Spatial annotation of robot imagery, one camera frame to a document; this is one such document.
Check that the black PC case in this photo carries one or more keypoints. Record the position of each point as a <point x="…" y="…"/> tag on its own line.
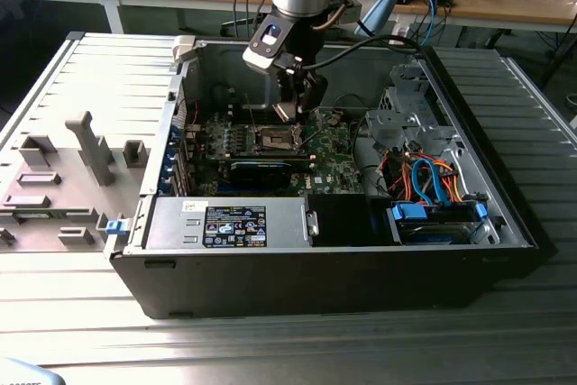
<point x="315" y="281"/>

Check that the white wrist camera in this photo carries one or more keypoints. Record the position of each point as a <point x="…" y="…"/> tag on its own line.
<point x="257" y="58"/>

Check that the blue plastic clip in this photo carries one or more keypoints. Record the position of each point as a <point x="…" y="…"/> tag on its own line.
<point x="116" y="227"/>

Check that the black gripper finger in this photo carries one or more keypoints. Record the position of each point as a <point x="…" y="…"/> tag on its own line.
<point x="313" y="89"/>
<point x="287" y="85"/>

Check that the grey power supply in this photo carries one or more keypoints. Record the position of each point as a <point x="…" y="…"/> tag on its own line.
<point x="171" y="222"/>

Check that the black metal frame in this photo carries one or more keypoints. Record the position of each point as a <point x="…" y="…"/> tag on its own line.
<point x="559" y="49"/>

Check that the hard disk blue carrier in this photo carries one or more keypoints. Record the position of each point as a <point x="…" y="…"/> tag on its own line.
<point x="408" y="213"/>

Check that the silver metal drive cage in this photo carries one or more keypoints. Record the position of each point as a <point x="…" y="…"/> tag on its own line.
<point x="392" y="125"/>

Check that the CPU socket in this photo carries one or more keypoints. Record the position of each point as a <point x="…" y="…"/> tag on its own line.
<point x="275" y="139"/>

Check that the silver CPU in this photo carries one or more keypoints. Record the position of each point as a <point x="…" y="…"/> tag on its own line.
<point x="286" y="111"/>

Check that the green motherboard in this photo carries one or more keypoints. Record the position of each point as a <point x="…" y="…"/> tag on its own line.
<point x="333" y="164"/>

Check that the grey parts rack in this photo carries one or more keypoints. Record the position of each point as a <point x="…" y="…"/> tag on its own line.
<point x="67" y="204"/>

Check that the pale grey device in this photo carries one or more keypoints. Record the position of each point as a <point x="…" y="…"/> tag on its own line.
<point x="22" y="373"/>

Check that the beige plastic piece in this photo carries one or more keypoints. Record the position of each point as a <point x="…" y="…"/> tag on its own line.
<point x="184" y="49"/>

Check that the black graphics card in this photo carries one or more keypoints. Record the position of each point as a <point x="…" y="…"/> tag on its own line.
<point x="259" y="174"/>

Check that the white labelled object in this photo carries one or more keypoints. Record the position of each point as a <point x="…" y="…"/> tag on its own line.
<point x="399" y="33"/>

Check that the black RAM slot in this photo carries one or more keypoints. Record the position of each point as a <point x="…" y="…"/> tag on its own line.
<point x="270" y="157"/>
<point x="241" y="114"/>

